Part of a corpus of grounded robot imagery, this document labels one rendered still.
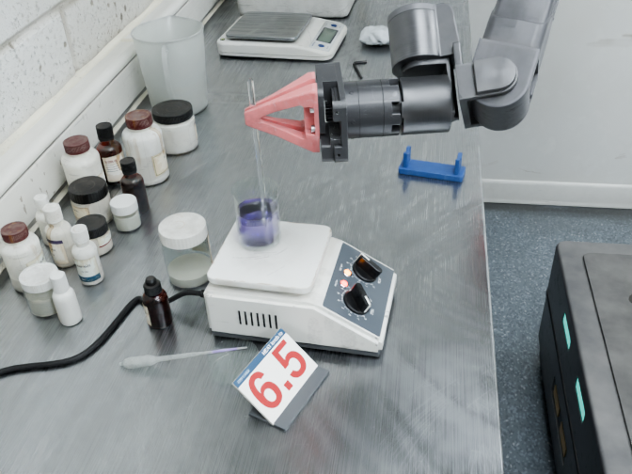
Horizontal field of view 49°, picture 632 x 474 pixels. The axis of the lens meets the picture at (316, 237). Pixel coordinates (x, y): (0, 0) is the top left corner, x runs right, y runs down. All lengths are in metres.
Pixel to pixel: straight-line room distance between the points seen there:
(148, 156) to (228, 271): 0.37
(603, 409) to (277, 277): 0.73
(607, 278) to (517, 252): 0.68
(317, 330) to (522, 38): 0.36
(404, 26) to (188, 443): 0.47
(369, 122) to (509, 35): 0.15
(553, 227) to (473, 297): 1.50
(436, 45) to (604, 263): 0.98
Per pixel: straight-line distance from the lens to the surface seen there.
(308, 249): 0.79
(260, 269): 0.77
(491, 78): 0.67
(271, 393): 0.73
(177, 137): 1.18
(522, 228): 2.33
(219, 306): 0.78
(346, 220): 0.99
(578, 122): 2.34
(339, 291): 0.78
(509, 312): 2.00
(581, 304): 1.51
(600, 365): 1.39
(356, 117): 0.68
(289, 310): 0.76
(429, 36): 0.72
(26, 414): 0.81
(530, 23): 0.71
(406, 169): 1.09
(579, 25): 2.21
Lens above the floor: 1.31
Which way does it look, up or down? 36 degrees down
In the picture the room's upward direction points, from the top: 3 degrees counter-clockwise
